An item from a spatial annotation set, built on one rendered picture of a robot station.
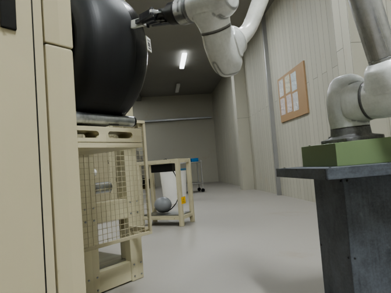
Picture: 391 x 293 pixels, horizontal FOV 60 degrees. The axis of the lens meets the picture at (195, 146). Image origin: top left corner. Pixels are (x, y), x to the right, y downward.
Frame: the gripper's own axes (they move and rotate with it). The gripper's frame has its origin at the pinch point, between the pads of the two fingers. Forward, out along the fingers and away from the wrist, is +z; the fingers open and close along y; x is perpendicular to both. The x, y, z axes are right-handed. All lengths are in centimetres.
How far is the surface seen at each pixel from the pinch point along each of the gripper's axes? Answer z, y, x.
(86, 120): 12.0, 13.2, 36.7
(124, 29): 3.7, 3.2, 2.5
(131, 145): 8.1, -4.9, 45.8
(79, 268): -50, 55, 62
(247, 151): 336, -670, 76
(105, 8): 6.1, 10.2, -3.5
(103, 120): 11.8, 6.0, 36.1
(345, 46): 6, -292, -57
